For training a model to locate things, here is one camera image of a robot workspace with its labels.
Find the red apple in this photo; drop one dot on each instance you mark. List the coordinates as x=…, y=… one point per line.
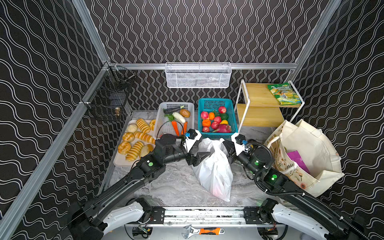
x=205, y=115

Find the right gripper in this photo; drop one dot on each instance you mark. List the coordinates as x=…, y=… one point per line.
x=229, y=149

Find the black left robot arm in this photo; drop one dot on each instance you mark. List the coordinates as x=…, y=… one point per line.
x=93, y=219

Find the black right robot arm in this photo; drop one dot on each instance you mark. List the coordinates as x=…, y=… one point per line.
x=315, y=218

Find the white plastic grocery bag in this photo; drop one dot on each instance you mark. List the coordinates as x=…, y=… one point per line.
x=214, y=172

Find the purple snack bag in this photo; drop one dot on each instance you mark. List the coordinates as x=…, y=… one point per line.
x=296, y=157

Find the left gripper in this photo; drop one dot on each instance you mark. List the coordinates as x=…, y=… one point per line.
x=191, y=157

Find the green avocado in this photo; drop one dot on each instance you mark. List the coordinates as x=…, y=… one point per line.
x=224, y=116

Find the white radish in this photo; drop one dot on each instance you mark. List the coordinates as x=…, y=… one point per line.
x=178, y=117

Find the small tangerine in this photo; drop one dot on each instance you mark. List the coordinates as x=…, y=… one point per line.
x=211, y=116

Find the cream canvas tote bag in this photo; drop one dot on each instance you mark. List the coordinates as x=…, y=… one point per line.
x=316, y=150

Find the round bread bun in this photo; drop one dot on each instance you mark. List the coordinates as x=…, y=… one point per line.
x=124, y=147

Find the black wire wall basket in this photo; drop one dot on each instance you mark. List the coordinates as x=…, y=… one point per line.
x=109, y=101

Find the bread tray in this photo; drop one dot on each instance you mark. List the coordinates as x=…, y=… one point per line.
x=137, y=139

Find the oval bread loaf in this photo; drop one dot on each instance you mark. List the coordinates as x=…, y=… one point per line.
x=146, y=150

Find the pink dragon fruit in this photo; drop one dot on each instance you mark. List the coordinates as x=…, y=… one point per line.
x=223, y=128

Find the dark green cucumber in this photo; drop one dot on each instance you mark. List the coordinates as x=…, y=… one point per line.
x=173, y=110

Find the brown potato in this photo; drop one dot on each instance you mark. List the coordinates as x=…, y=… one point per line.
x=185, y=113

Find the orange carrot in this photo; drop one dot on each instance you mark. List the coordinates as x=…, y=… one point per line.
x=185, y=125
x=175, y=126

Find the white wire wall basket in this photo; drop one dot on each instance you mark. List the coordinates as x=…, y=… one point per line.
x=198, y=75

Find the teal plastic fruit basket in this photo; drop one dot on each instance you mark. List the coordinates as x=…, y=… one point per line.
x=217, y=106

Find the orange fruit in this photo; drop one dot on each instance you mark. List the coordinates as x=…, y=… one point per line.
x=206, y=123

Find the green yellow snack bag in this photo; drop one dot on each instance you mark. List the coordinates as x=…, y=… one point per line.
x=284, y=94

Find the white two-tier shelf rack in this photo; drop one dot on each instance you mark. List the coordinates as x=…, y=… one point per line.
x=257, y=107

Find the adjustable wrench orange handle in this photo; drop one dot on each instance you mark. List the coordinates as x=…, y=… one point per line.
x=191, y=231

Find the white plastic vegetable basket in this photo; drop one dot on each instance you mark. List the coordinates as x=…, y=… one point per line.
x=163, y=122

